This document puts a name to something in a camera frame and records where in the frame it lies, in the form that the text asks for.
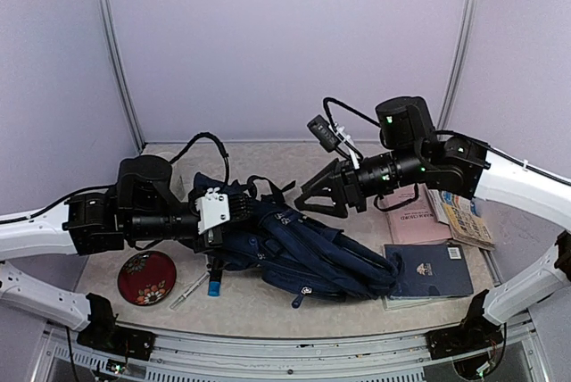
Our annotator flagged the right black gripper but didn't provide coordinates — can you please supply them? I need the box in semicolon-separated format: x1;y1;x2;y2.
294;144;427;218

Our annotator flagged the navy blue student backpack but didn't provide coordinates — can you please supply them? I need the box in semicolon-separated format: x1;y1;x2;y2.
193;173;399;308

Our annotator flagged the pink paperback book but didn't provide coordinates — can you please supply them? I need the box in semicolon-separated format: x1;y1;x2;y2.
385;185;451;245

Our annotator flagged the dark blue book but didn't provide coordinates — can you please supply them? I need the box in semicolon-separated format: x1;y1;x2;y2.
385;244;474;300

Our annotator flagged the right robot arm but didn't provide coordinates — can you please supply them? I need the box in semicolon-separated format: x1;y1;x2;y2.
294;96;570;360

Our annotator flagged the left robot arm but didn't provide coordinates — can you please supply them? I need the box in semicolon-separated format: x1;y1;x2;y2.
1;155;231;361

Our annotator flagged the clear plastic syringe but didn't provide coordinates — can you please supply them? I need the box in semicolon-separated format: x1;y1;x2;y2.
170;271;210;311

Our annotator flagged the black and blue stamp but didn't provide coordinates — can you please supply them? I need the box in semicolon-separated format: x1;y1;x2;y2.
208;260;223;297

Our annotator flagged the red floral plate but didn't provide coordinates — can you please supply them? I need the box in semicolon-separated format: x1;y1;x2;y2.
117;251;177;306

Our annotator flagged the white patterned ceramic cup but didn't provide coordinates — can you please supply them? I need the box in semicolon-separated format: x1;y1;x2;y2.
158;152;186;201

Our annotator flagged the grey white book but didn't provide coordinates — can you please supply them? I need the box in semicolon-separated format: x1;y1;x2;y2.
383;297;450;311

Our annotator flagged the colourful comic booklet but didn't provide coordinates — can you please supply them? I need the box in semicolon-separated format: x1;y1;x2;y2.
426;189;495;251

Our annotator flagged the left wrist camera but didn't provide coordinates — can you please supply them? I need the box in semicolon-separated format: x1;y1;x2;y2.
194;187;251;234

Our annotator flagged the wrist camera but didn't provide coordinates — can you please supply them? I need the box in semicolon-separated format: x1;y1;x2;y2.
194;187;251;234
307;115;362;169

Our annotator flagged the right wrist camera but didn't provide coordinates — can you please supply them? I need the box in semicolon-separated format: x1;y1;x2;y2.
307;115;362;169

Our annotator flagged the front aluminium rail base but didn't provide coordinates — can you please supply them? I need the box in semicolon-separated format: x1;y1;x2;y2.
30;305;550;382

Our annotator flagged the right aluminium frame post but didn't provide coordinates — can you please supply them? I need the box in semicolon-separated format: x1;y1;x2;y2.
436;0;477;129

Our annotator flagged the aluminium frame post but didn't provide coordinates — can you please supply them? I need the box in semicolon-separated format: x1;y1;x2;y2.
436;0;477;129
97;0;146;154

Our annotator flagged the left aluminium frame post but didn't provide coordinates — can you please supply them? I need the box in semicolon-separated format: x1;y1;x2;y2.
97;0;146;154

